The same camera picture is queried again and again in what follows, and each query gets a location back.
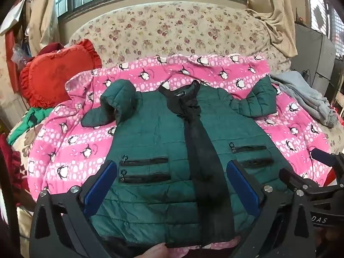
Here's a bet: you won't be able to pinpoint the pink penguin blanket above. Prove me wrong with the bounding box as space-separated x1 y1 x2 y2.
27 54 332 258

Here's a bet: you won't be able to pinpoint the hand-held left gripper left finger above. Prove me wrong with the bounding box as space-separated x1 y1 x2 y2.
29 160 119 258

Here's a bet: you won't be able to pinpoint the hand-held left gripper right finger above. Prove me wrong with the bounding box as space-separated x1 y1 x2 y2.
226 160 316 258

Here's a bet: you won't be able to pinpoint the dark red cloth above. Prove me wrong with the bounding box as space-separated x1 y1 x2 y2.
0 133 29 207

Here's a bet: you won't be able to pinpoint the grey cabinet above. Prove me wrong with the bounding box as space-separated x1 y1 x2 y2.
290 23 336 86

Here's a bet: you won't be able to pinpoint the red ruffled pillow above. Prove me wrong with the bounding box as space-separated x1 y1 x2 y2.
19 39 103 108

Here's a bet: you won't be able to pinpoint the white paper bag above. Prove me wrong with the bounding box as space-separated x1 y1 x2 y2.
0 0 26 35

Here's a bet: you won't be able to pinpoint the person's left hand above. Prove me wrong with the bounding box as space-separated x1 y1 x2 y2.
139 243 167 258

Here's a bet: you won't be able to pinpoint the barred side window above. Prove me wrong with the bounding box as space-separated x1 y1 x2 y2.
306 0 344 51

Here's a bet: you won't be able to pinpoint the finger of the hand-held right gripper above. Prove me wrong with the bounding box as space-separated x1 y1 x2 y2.
310 148 344 172
279 168 339 194

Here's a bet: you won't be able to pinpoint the grey sweatpants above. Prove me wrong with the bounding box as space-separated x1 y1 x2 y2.
270 71 338 128

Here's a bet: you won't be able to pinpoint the floral bed sheet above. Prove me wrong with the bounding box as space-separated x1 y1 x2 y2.
67 4 344 155

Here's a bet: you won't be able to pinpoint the green cloth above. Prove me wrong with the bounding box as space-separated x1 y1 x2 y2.
7 107 54 146

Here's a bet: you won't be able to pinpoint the green puffer jacket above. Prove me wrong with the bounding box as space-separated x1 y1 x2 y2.
81 77 292 249

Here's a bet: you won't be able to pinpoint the beige curtain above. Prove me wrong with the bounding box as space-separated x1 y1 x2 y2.
244 0 299 58
25 0 60 57

